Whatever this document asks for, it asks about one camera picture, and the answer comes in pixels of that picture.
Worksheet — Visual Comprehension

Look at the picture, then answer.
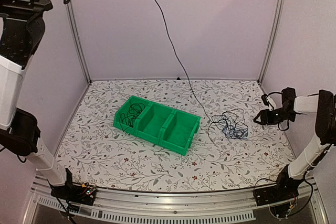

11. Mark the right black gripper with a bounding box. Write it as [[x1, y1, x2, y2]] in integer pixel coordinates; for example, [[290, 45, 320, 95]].
[[253, 107, 295, 125]]

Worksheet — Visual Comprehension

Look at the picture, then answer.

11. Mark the blue cable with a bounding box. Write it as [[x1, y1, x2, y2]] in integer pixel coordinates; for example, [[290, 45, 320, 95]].
[[222, 121, 249, 140]]

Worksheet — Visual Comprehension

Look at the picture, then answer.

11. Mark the black cable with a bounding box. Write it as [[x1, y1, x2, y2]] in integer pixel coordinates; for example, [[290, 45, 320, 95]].
[[134, 0, 250, 145], [119, 102, 145, 132]]

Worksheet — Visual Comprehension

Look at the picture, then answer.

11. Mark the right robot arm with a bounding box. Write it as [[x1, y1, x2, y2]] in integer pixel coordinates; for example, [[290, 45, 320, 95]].
[[253, 87, 335, 201]]

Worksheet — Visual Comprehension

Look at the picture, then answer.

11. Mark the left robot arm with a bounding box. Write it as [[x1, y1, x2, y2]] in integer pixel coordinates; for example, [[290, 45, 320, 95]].
[[1, 0, 78, 200]]

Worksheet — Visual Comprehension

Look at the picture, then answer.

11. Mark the floral table mat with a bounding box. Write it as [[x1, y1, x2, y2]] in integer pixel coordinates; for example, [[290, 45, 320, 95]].
[[56, 80, 294, 192]]

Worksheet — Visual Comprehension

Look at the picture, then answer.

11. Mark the green three-compartment bin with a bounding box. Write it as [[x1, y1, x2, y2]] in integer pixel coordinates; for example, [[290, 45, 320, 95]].
[[113, 96, 201, 156]]

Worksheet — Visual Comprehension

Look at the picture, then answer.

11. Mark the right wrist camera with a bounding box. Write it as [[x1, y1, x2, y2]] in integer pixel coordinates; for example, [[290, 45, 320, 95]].
[[261, 94, 276, 111]]

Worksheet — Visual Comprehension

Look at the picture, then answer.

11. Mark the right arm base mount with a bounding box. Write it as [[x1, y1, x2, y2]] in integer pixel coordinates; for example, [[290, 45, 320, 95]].
[[253, 178, 299, 219]]

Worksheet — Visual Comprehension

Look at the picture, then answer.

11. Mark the front aluminium rail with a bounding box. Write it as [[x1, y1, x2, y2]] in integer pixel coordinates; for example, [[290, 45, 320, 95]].
[[23, 175, 332, 223]]

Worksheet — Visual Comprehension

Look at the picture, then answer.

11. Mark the right aluminium frame post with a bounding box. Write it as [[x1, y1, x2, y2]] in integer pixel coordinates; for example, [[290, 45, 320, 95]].
[[258, 0, 285, 85]]

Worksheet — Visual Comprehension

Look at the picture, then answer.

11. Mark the aluminium frame post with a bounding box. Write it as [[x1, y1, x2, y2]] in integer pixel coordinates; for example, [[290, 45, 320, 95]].
[[258, 0, 285, 85], [65, 0, 92, 84]]

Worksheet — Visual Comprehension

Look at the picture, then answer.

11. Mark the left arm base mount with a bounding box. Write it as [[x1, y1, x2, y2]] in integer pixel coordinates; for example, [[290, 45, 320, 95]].
[[49, 183, 97, 206]]

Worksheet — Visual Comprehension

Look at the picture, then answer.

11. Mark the left aluminium frame post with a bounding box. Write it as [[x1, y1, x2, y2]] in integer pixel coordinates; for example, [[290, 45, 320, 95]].
[[65, 0, 92, 84]]

